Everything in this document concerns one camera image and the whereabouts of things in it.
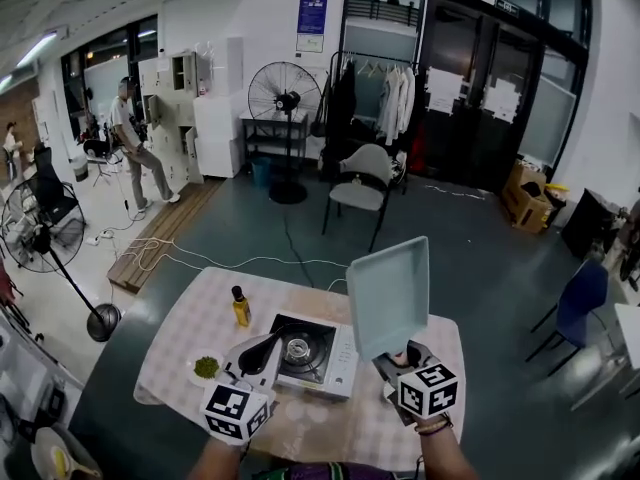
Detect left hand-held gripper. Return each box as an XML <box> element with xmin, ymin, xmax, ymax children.
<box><xmin>200</xmin><ymin>328</ymin><xmax>288</xmax><ymax>447</ymax></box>

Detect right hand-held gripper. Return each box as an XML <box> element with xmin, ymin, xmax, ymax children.
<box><xmin>372</xmin><ymin>339</ymin><xmax>459</xmax><ymax>427</ymax></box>

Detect white portable gas stove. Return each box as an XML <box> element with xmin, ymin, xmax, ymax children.
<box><xmin>268</xmin><ymin>311</ymin><xmax>360</xmax><ymax>402</ymax></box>

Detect person's right forearm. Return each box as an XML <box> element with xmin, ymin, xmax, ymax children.
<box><xmin>413</xmin><ymin>414</ymin><xmax>482</xmax><ymax>480</ymax></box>

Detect person's left forearm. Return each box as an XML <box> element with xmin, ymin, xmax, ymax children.
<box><xmin>186</xmin><ymin>436</ymin><xmax>252</xmax><ymax>480</ymax></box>

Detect yellow oil bottle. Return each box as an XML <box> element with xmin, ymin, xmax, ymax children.
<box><xmin>230</xmin><ymin>285</ymin><xmax>253</xmax><ymax>328</ymax></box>

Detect white plate of green peas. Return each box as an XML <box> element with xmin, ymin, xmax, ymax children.
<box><xmin>186</xmin><ymin>349</ymin><xmax>225</xmax><ymax>389</ymax></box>

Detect checkered tablecloth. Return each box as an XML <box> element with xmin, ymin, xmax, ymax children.
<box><xmin>133</xmin><ymin>266</ymin><xmax>467</xmax><ymax>472</ymax></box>

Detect person's striped clothing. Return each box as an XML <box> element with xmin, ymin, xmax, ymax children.
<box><xmin>253</xmin><ymin>459</ymin><xmax>417</xmax><ymax>480</ymax></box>

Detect wooden floor platform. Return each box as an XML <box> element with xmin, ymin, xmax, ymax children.
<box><xmin>105</xmin><ymin>179</ymin><xmax>227</xmax><ymax>295</ymax></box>

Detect grey padded chair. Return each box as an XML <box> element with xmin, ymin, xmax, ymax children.
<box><xmin>320</xmin><ymin>143</ymin><xmax>395</xmax><ymax>254</ymax></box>

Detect blue waste bin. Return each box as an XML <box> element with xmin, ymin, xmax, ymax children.
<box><xmin>250</xmin><ymin>156</ymin><xmax>273</xmax><ymax>189</ymax></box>

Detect blue chair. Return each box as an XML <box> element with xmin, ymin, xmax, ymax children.
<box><xmin>524</xmin><ymin>258</ymin><xmax>612</xmax><ymax>378</ymax></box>

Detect open cardboard box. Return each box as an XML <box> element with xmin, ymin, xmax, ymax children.
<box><xmin>500</xmin><ymin>159</ymin><xmax>555</xmax><ymax>235</ymax></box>

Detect white cabinet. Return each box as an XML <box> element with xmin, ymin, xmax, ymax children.
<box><xmin>192</xmin><ymin>91</ymin><xmax>247</xmax><ymax>180</ymax></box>

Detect black shelf table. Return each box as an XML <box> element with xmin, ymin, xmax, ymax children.
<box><xmin>239</xmin><ymin>109</ymin><xmax>310</xmax><ymax>163</ymax></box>

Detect plate with yellow food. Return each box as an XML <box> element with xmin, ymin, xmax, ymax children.
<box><xmin>30</xmin><ymin>426</ymin><xmax>102</xmax><ymax>480</ymax></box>

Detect white side table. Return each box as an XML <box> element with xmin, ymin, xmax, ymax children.
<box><xmin>568</xmin><ymin>301</ymin><xmax>640</xmax><ymax>413</ymax></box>

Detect black bin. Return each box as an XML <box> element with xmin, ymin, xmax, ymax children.
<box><xmin>560</xmin><ymin>187</ymin><xmax>622</xmax><ymax>262</ymax></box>

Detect black tilted standing fan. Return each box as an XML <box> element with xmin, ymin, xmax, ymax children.
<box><xmin>0</xmin><ymin>174</ymin><xmax>123</xmax><ymax>344</ymax></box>

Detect black standing fan round base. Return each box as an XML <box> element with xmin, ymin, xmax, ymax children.
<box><xmin>247</xmin><ymin>60</ymin><xmax>323</xmax><ymax>206</ymax></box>

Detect white metal lockers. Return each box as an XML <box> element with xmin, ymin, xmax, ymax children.
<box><xmin>138</xmin><ymin>51</ymin><xmax>212</xmax><ymax>195</ymax></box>

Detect black clothes rack with garments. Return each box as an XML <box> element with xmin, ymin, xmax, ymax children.
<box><xmin>319</xmin><ymin>49</ymin><xmax>422</xmax><ymax>195</ymax></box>

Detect black office chair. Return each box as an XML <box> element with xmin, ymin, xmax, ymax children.
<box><xmin>28</xmin><ymin>146</ymin><xmax>82</xmax><ymax>225</ymax></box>

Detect white paper sheet on door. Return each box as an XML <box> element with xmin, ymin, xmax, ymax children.
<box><xmin>425</xmin><ymin>66</ymin><xmax>465</xmax><ymax>115</ymax></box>
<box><xmin>482</xmin><ymin>77</ymin><xmax>525</xmax><ymax>124</ymax></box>

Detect beaded wrist bracelet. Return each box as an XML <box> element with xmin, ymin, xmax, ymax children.
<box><xmin>414</xmin><ymin>413</ymin><xmax>455</xmax><ymax>437</ymax></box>

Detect white floor cable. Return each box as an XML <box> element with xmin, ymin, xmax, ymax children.
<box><xmin>113</xmin><ymin>236</ymin><xmax>352</xmax><ymax>295</ymax></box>

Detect black floor cable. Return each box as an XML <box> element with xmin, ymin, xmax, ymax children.
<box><xmin>282</xmin><ymin>202</ymin><xmax>316</xmax><ymax>289</ymax></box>

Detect blue wall poster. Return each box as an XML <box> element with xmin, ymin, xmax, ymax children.
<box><xmin>296</xmin><ymin>0</ymin><xmax>329</xmax><ymax>36</ymax></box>

